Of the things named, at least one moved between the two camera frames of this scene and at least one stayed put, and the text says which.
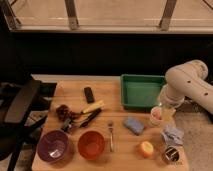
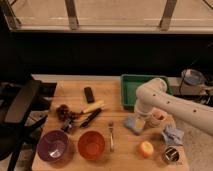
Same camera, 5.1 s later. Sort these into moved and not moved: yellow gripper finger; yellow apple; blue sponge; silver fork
Moved: yellow gripper finger
Not moved: silver fork; blue sponge; yellow apple
